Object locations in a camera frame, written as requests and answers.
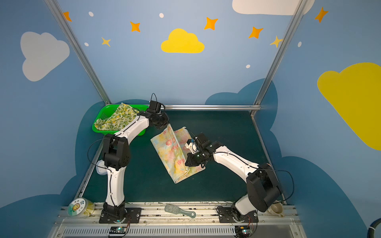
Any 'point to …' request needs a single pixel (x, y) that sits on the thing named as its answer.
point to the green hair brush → (173, 209)
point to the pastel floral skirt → (170, 145)
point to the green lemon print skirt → (123, 115)
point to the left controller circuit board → (118, 230)
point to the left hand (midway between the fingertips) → (173, 119)
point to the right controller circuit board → (242, 231)
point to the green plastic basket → (108, 110)
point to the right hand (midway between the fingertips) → (188, 162)
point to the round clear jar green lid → (81, 208)
